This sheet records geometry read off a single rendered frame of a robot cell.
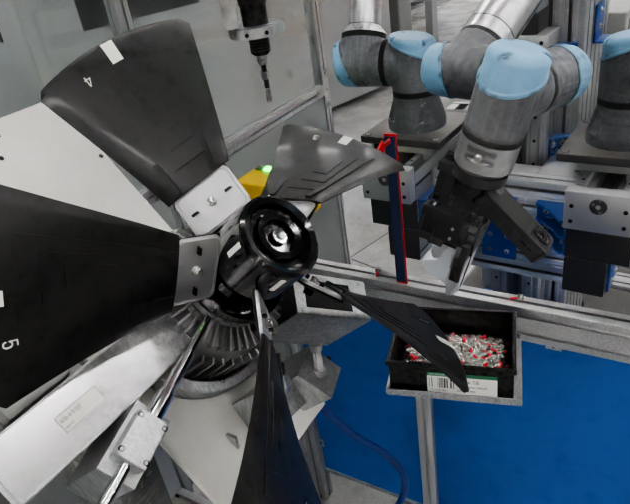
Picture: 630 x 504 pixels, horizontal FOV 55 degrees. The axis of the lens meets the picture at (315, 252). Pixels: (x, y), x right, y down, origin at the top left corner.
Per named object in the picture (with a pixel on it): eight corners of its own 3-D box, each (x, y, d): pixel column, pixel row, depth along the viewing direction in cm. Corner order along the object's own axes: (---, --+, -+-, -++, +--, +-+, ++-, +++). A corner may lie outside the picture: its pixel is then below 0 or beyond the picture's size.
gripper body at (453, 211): (433, 215, 90) (454, 142, 83) (488, 238, 87) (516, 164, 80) (413, 239, 84) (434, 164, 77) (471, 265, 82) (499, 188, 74)
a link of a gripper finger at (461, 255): (454, 266, 88) (471, 217, 83) (465, 271, 87) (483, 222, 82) (442, 283, 85) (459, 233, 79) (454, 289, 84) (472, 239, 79)
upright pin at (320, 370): (311, 375, 98) (305, 344, 95) (318, 367, 99) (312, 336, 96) (323, 379, 97) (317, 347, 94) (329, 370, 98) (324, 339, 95)
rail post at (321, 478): (315, 496, 189) (271, 286, 151) (322, 486, 192) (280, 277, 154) (326, 500, 187) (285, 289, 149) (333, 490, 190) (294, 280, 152)
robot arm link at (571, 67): (521, 38, 85) (475, 51, 78) (602, 42, 77) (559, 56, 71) (517, 95, 88) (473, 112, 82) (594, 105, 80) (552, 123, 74)
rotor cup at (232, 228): (175, 300, 80) (220, 257, 71) (198, 214, 88) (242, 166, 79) (269, 338, 86) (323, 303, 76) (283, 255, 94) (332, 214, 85)
